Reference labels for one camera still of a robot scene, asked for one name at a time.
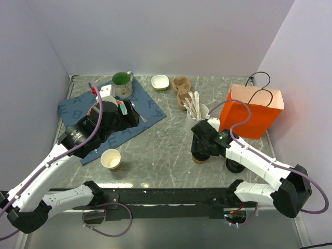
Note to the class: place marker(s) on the cardboard cup carrier tray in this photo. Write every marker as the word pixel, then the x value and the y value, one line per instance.
pixel 182 87

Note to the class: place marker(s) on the white cup holding stirrers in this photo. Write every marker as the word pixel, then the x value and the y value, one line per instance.
pixel 190 122

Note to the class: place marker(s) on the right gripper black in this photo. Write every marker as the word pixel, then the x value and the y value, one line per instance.
pixel 199 148

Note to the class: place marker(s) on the red blue floral plate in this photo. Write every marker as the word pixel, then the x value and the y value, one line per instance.
pixel 119 103

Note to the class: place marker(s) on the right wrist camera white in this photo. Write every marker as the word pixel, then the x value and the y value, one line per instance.
pixel 214 122

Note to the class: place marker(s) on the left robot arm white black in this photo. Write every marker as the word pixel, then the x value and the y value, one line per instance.
pixel 29 206

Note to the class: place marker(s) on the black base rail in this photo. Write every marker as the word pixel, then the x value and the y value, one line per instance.
pixel 165 203

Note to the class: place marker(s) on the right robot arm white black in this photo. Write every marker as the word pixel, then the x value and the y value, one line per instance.
pixel 286 188

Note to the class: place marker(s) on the green inside ceramic mug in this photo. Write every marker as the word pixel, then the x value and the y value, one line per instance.
pixel 122 82

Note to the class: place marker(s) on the orange paper bag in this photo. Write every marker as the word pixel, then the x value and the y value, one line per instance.
pixel 261 106

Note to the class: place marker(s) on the black coffee cup lid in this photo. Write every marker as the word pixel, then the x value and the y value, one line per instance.
pixel 200 157

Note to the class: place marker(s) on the small white green bowl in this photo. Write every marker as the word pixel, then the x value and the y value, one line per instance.
pixel 160 82

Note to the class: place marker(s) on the blue letter placemat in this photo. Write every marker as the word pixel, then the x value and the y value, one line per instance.
pixel 71 110

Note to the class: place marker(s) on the wrapped white stirrers bundle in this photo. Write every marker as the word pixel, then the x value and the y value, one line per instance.
pixel 193 105

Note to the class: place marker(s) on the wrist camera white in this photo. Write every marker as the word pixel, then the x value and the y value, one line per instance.
pixel 107 93
pixel 214 122

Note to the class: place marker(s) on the brown paper cup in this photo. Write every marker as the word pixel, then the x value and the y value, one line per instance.
pixel 111 159
pixel 199 162

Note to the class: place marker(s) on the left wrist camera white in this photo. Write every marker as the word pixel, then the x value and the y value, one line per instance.
pixel 107 93

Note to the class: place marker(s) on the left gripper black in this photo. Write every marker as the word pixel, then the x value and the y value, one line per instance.
pixel 129 120

